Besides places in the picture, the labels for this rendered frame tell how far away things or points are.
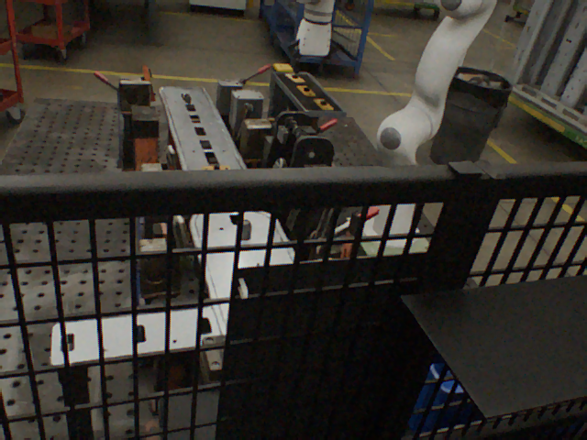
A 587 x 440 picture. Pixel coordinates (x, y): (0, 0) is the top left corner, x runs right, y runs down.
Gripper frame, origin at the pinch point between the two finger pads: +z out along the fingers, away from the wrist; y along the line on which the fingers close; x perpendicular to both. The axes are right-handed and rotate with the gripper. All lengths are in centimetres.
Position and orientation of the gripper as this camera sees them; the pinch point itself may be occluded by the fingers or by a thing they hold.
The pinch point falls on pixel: (309, 70)
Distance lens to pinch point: 176.7
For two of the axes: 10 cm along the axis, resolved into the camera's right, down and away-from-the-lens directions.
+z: -1.4, 8.4, 5.3
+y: -9.2, 0.8, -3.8
